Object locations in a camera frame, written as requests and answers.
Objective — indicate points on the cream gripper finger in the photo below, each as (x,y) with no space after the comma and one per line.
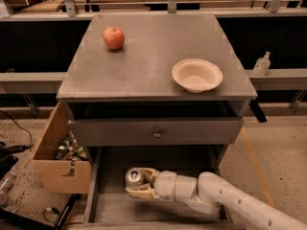
(148,175)
(145,191)

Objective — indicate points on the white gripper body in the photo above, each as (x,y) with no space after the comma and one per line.
(166,185)

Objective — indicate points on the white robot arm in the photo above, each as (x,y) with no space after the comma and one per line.
(206,194)

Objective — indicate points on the grey wooden drawer cabinet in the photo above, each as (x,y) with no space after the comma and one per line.
(136,81)

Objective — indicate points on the open grey middle drawer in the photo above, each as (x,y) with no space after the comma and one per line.
(109,207)

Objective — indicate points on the closed grey top drawer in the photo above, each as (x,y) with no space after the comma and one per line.
(156,132)

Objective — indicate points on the cardboard box with items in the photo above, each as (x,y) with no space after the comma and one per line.
(58,170)

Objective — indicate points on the white paper bowl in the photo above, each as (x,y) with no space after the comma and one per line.
(197,75)

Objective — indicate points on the red apple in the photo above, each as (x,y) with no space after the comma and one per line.
(114,38)

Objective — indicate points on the black equipment on floor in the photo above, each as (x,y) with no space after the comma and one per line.
(7,160)

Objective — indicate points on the clear sanitizer pump bottle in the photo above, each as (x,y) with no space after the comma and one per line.
(262,65)

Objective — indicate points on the metal shelf rail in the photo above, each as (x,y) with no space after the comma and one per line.
(39,10)

